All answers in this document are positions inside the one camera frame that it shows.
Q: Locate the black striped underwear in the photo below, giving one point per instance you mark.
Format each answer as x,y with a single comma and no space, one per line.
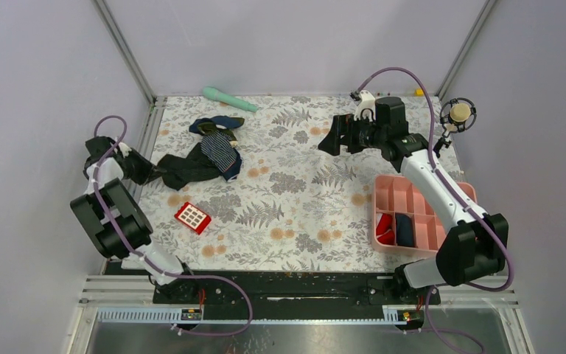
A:
177,172

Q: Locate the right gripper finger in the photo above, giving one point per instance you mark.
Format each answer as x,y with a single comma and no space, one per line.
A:
353,136
332,141

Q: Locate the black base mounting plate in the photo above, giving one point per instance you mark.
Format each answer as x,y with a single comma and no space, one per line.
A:
296,295

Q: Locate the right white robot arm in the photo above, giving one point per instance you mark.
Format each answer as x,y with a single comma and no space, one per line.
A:
475,245

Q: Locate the red white calculator toy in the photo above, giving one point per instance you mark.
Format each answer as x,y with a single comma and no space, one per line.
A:
193,218

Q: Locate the red rolled underwear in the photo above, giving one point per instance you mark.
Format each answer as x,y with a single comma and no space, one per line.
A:
385,234

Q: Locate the blue striped underwear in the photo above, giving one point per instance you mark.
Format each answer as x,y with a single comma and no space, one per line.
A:
219,144

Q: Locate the floral patterned table mat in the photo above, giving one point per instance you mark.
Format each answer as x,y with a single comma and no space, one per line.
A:
292,207

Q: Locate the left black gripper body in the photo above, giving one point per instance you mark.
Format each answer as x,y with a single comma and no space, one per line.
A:
138,169

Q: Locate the navy rolled underwear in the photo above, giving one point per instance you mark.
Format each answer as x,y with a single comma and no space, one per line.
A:
404,230

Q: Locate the mint green handheld tool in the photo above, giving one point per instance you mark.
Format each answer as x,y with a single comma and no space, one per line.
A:
212,93

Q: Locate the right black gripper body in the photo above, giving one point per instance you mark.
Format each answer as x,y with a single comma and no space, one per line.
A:
371,136

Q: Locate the black microphone with stand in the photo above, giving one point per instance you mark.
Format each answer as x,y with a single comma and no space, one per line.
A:
456,116

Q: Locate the pink compartment organizer tray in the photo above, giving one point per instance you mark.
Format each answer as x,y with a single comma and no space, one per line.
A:
395,194

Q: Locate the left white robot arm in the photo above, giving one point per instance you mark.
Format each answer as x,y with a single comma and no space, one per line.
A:
111,217

